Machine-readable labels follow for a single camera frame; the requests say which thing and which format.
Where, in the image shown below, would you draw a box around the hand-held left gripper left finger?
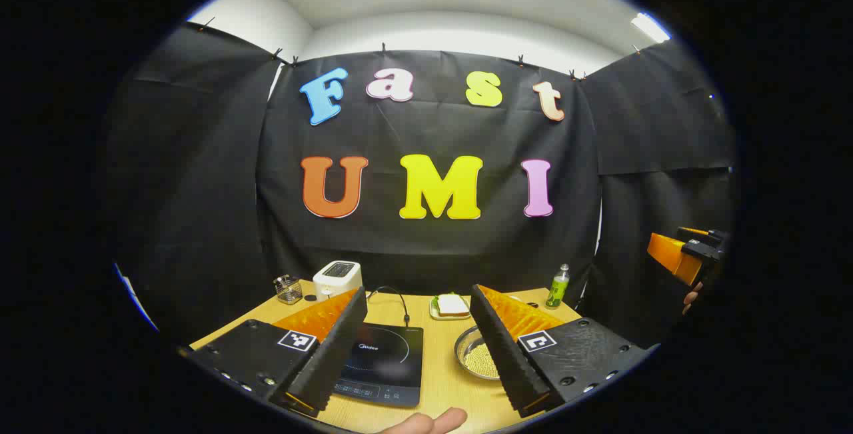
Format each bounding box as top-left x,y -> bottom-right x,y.
179,287 -> 369,418

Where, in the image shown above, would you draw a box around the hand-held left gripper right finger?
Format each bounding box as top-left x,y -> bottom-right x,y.
470,284 -> 657,418

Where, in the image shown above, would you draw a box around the stainless steel pot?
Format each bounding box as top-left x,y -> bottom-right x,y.
454,326 -> 500,381

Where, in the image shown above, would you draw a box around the black induction cooktop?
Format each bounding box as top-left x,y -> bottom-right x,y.
333,323 -> 425,409

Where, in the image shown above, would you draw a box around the pile of soybeans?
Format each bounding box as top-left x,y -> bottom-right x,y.
464,343 -> 499,379

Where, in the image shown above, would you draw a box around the sandwich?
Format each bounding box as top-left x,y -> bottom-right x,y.
436,294 -> 471,318

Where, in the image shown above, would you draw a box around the white toaster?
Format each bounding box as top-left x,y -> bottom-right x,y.
313,261 -> 363,301

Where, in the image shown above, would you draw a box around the green drink bottle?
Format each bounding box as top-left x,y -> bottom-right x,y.
545,264 -> 571,310

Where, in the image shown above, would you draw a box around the pale green square plate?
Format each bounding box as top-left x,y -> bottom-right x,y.
429,295 -> 474,321

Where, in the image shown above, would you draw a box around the black backdrop cloth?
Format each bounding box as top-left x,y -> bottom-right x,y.
107,21 -> 737,348

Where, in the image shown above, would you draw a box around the ceiling light panel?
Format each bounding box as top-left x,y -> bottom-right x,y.
630,13 -> 671,44

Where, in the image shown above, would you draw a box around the metal wire basket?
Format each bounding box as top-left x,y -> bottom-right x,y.
274,275 -> 304,305

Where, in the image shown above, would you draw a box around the black cooktop power cable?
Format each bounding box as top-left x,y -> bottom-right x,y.
367,285 -> 411,327

